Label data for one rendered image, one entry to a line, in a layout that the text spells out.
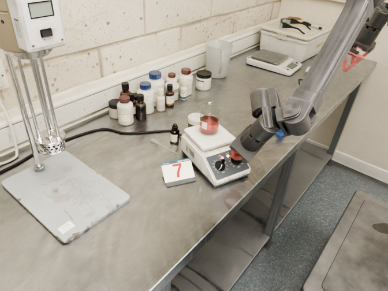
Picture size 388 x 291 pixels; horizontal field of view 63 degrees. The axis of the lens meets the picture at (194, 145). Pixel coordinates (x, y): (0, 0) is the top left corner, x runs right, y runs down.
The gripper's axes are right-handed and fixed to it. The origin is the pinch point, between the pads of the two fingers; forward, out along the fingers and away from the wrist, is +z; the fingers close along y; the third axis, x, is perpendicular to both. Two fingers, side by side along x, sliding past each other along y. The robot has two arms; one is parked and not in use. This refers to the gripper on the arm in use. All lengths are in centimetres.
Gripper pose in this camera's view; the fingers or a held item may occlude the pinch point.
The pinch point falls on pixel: (235, 156)
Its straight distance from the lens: 92.3
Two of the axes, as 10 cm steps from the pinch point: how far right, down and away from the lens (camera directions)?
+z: -3.1, 4.4, 8.4
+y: -6.2, 5.7, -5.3
